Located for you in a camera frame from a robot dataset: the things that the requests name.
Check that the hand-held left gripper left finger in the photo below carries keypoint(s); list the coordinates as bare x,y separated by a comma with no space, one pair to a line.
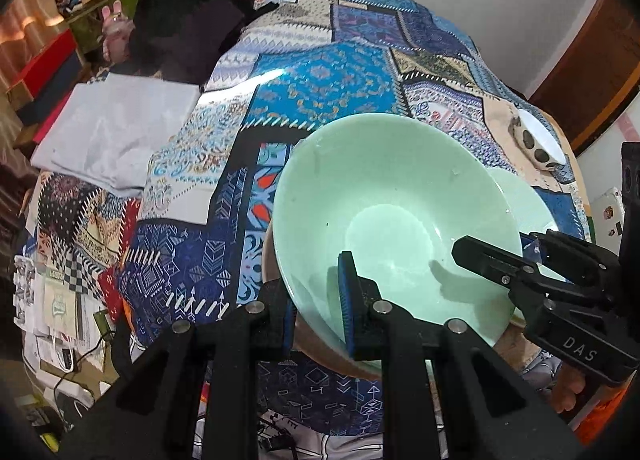
287,325

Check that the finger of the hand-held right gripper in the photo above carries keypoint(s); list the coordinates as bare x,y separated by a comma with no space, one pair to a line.
495,265
580,260

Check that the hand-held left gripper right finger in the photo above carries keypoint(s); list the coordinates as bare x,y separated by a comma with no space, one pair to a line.
347,310

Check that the green plate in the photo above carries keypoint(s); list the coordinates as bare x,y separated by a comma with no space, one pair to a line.
525,200

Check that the green bowl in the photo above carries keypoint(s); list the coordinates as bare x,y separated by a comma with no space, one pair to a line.
390,179

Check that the person's right hand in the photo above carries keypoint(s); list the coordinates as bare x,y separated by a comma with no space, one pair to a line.
570,390

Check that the white box with stickers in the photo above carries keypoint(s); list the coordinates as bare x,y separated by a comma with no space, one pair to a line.
607,210

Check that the person's orange clothing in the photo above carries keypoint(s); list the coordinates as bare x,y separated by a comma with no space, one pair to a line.
600,415

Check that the white bowl with spotted outside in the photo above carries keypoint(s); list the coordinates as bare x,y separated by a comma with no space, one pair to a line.
542,137

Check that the brown wooden door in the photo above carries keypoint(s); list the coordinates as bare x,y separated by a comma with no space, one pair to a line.
600,64

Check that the pile of papers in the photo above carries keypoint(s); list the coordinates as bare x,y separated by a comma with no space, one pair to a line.
55,310

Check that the patterned patchwork blanket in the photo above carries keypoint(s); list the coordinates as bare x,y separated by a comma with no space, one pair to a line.
320,74

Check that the white folded cloth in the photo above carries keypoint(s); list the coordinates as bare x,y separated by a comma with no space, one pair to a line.
115,124

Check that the pile of dark clothes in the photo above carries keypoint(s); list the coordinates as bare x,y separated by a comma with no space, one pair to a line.
190,24

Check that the pink bunny toy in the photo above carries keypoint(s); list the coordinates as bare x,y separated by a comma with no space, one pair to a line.
117,29

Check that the red box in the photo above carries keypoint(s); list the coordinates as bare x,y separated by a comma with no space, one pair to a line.
45,64

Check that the orange curtain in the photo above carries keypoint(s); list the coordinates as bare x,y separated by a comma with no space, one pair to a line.
20,24

